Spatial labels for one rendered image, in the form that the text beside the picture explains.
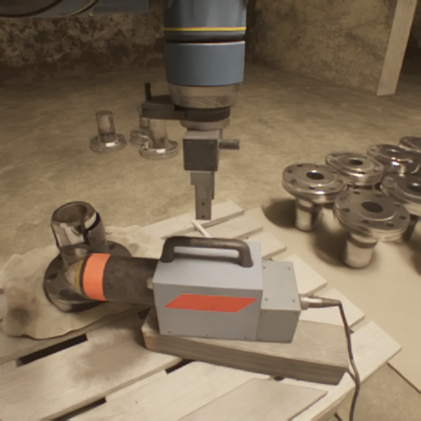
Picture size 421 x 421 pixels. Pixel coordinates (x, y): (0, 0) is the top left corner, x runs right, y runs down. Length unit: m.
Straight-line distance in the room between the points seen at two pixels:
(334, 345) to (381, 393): 0.30
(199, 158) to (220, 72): 0.12
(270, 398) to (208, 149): 0.52
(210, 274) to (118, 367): 0.34
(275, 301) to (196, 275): 0.16
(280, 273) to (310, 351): 0.17
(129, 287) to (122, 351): 0.21
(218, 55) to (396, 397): 0.92
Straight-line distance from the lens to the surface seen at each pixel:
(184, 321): 0.67
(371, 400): 0.99
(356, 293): 1.19
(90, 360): 0.83
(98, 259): 0.70
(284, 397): 0.73
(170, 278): 0.60
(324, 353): 0.73
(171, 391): 0.75
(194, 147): 0.43
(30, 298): 0.99
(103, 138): 2.25
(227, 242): 0.58
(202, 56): 0.41
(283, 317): 0.64
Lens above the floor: 0.82
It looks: 34 degrees down
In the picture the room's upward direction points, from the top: straight up
